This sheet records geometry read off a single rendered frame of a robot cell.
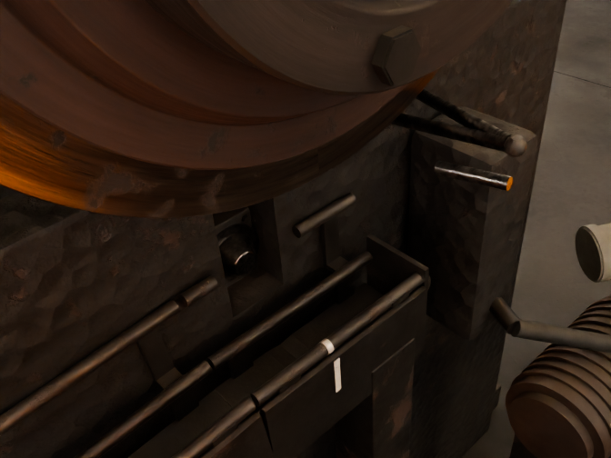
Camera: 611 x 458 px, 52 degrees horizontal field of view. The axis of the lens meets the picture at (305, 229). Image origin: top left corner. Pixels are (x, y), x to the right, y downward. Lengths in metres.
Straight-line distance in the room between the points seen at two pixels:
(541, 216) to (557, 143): 0.42
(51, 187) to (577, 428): 0.60
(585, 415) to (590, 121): 1.73
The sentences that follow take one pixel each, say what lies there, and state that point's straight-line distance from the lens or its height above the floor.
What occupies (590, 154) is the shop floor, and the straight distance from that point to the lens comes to 2.20.
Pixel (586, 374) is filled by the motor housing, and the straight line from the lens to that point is 0.78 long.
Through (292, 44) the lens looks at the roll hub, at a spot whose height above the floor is 1.02.
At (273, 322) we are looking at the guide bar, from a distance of 0.56.
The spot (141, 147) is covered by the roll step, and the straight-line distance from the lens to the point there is 0.30.
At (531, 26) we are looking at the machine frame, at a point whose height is 0.84.
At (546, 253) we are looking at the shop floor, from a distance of 1.76.
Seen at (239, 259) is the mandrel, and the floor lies 0.75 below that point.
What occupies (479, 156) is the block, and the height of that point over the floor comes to 0.80.
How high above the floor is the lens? 1.11
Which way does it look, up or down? 38 degrees down
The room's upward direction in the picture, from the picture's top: 5 degrees counter-clockwise
